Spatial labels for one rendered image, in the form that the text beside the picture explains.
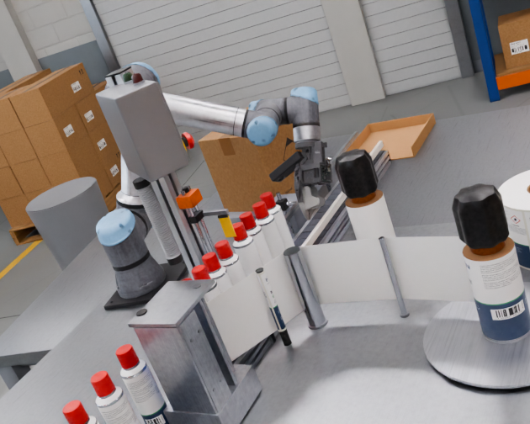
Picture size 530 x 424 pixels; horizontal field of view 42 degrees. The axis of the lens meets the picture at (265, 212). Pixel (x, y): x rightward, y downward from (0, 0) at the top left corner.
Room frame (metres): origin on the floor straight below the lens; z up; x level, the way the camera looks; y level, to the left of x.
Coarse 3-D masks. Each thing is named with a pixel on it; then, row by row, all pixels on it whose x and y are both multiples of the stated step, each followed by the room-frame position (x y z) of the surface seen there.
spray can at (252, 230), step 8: (240, 216) 1.54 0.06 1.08; (248, 216) 1.53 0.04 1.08; (248, 224) 1.53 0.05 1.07; (256, 224) 1.54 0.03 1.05; (248, 232) 1.53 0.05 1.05; (256, 232) 1.52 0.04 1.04; (256, 240) 1.52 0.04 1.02; (264, 240) 1.53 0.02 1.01; (264, 248) 1.53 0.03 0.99; (264, 256) 1.52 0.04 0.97; (272, 256) 1.55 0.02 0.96; (264, 264) 1.52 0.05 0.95
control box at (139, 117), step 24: (96, 96) 1.54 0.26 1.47; (120, 96) 1.40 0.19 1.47; (144, 96) 1.41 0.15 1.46; (120, 120) 1.41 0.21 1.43; (144, 120) 1.40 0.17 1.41; (168, 120) 1.42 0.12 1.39; (120, 144) 1.51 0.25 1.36; (144, 144) 1.39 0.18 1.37; (168, 144) 1.41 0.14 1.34; (144, 168) 1.39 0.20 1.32; (168, 168) 1.40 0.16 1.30
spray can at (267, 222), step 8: (256, 208) 1.57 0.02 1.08; (264, 208) 1.57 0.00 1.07; (256, 216) 1.58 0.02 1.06; (264, 216) 1.56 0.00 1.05; (272, 216) 1.58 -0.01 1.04; (264, 224) 1.56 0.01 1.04; (272, 224) 1.56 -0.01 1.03; (264, 232) 1.56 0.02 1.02; (272, 232) 1.56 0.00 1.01; (272, 240) 1.56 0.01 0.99; (280, 240) 1.57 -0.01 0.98; (272, 248) 1.56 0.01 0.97; (280, 248) 1.56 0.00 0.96
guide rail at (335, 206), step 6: (378, 144) 2.16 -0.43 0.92; (378, 150) 2.14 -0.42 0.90; (372, 156) 2.09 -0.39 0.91; (342, 198) 1.86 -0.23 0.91; (336, 204) 1.81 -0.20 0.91; (330, 210) 1.78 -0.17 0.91; (336, 210) 1.80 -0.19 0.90; (324, 216) 1.76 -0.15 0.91; (330, 216) 1.77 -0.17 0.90; (324, 222) 1.73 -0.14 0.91; (318, 228) 1.70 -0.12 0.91; (312, 234) 1.67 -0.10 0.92; (318, 234) 1.69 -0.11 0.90; (306, 240) 1.65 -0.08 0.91; (312, 240) 1.66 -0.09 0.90
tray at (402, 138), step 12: (396, 120) 2.47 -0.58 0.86; (408, 120) 2.45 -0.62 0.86; (420, 120) 2.42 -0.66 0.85; (432, 120) 2.37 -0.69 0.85; (372, 132) 2.53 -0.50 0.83; (384, 132) 2.48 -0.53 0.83; (396, 132) 2.44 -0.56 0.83; (408, 132) 2.39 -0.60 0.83; (420, 132) 2.25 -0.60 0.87; (360, 144) 2.44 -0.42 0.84; (372, 144) 2.41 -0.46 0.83; (384, 144) 2.36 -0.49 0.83; (396, 144) 2.32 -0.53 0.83; (408, 144) 2.28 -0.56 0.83; (420, 144) 2.22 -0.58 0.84; (396, 156) 2.20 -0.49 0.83; (408, 156) 2.16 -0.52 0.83
